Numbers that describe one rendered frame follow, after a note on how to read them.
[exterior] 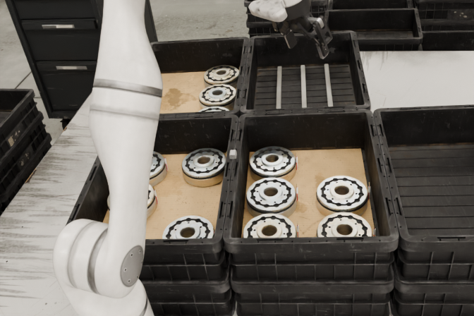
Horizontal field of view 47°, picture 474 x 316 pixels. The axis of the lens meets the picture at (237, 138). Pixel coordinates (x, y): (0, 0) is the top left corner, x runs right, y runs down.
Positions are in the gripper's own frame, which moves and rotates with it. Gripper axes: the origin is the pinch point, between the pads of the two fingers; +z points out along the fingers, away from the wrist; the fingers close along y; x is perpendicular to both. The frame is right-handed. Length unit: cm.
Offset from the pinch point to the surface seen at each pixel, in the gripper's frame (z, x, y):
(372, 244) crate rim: 7.4, 28.7, -36.0
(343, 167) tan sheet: 22.1, 11.0, -12.2
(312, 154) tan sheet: 21.4, 11.9, -3.6
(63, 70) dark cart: 55, 14, 168
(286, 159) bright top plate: 15.8, 18.5, -3.5
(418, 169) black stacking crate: 26.0, 1.6, -24.5
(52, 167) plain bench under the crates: 18, 53, 59
